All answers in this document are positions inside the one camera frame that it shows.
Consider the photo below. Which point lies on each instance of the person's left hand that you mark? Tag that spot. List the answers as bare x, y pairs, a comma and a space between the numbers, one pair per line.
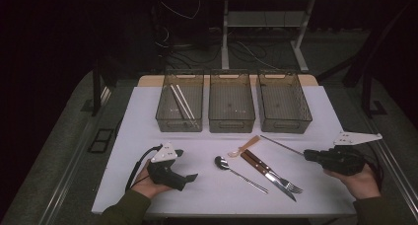
148, 185

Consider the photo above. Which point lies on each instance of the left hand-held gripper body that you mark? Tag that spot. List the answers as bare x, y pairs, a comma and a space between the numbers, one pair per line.
166, 174

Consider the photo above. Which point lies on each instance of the white chopstick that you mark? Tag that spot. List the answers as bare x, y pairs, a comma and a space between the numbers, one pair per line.
185, 101
180, 101

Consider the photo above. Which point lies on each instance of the black metal stand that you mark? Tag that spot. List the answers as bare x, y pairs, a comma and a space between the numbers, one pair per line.
366, 87
96, 93

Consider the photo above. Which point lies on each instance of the white metal desk frame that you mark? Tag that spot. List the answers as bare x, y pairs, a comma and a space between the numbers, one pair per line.
225, 37

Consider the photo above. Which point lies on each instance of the metal spoon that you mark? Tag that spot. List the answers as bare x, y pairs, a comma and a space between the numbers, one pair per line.
222, 163

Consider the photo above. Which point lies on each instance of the aluminium floor rail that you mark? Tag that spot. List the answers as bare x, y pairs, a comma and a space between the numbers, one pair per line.
72, 162
399, 172

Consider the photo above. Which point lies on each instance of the metal chopstick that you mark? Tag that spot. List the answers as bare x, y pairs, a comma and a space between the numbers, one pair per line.
282, 144

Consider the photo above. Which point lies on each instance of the white table mat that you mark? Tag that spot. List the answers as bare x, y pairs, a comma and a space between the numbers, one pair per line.
197, 198

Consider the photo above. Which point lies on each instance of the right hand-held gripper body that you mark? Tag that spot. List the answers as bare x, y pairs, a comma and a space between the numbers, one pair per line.
345, 161

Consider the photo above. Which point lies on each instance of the black floor frame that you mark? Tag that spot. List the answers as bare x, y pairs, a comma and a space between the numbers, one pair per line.
105, 130

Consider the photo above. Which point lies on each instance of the smoky transparent plastic bin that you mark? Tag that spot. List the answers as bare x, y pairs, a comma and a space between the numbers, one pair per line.
231, 103
282, 103
167, 113

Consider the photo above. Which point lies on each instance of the person's right hand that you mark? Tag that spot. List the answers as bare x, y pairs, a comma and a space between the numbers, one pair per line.
361, 184

